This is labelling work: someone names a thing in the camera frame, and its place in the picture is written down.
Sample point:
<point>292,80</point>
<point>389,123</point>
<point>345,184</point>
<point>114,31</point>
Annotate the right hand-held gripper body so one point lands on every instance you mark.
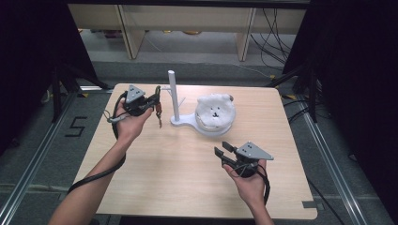
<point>247,164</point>

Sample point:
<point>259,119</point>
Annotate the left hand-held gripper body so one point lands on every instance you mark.
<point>136,104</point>

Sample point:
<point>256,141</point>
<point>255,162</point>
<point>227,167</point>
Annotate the white stand with pole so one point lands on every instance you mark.
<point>173,93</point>

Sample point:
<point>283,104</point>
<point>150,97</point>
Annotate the white plush bear pouch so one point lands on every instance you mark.
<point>216,108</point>

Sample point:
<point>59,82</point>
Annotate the person's right hand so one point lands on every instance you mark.
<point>250,187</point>

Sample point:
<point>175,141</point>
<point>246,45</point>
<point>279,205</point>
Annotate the person's left hand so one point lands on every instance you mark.
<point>131,128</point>

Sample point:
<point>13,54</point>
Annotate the grey tape piece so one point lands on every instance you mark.
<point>311,204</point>

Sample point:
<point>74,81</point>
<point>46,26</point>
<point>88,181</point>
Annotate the yellow object under desk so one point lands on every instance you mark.
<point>191,32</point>

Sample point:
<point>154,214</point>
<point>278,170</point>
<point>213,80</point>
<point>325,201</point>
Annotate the black metal stand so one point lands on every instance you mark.
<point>312,93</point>
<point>57,93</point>

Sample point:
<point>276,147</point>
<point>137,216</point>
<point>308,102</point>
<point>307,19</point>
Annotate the beige wooden desk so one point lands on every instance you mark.
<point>187,18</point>

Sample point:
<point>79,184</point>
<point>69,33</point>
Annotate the black curtain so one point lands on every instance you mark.
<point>353,78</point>
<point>34,62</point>

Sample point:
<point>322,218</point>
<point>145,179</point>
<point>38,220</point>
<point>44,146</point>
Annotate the aluminium floor rail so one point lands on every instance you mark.
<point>331,170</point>
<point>31,159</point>

